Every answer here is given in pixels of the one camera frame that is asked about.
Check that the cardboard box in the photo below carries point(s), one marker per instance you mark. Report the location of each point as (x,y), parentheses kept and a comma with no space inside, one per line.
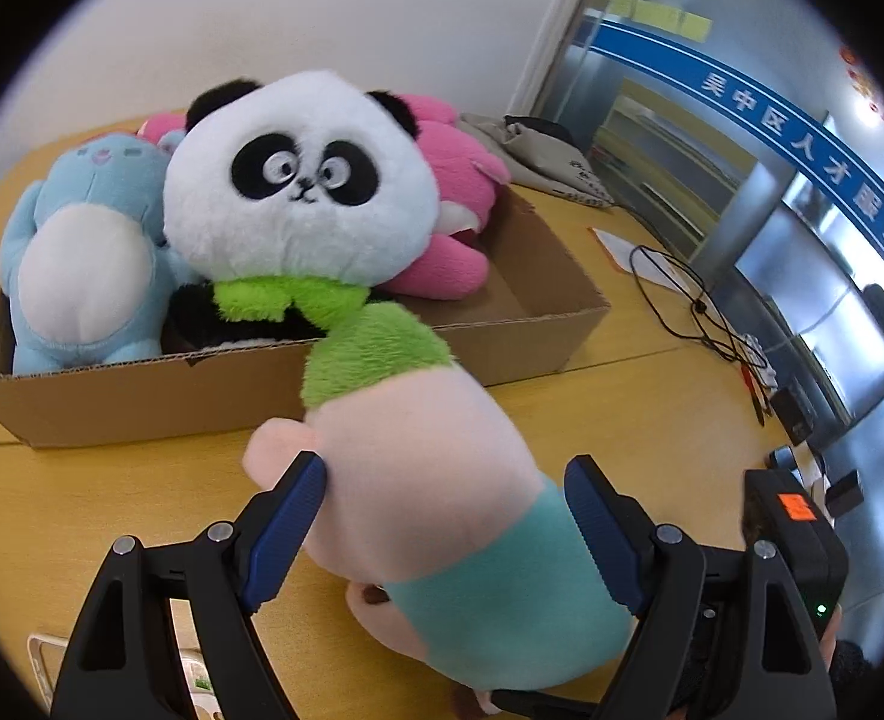
(149,405)

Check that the glass partition with blue stripe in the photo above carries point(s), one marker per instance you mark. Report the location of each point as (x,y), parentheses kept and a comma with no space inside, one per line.
(712,165)

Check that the white paper sheet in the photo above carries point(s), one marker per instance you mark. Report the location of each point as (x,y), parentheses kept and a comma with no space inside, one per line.
(618,247)

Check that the red window decal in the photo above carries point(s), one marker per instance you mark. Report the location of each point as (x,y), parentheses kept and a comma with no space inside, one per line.
(865,90)

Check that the black electronic device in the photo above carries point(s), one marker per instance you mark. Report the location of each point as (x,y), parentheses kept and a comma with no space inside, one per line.
(794,412)

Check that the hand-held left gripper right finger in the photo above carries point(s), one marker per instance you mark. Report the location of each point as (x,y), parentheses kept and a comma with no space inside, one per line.
(607,540)

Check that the person's right forearm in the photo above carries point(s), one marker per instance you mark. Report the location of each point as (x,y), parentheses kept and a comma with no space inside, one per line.
(854,671)

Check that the white flat object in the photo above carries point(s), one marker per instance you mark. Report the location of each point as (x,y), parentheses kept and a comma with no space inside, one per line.
(41,660)

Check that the red and black test probe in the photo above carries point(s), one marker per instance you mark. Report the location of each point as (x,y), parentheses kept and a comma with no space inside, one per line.
(748,382)

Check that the pink and teal plush toy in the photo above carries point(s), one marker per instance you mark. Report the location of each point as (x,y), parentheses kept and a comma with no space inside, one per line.
(427,465)

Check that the panda plush toy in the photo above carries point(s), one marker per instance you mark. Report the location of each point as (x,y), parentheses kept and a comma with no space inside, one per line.
(299,225)

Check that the small pink plush toy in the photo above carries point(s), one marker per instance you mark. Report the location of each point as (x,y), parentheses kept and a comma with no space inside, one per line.
(158,127)

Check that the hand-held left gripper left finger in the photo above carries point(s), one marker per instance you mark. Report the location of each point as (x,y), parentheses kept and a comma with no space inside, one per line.
(284,532)

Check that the grey cloth bag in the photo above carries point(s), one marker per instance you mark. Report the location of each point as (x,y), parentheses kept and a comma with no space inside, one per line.
(547,165)

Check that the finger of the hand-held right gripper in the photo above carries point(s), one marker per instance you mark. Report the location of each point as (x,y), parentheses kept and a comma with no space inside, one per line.
(554,703)

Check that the blue plush toy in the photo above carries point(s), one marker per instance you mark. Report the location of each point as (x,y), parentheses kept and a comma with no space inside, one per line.
(75,277)

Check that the small black box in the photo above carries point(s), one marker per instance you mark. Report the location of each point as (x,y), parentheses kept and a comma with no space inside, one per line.
(843,491)

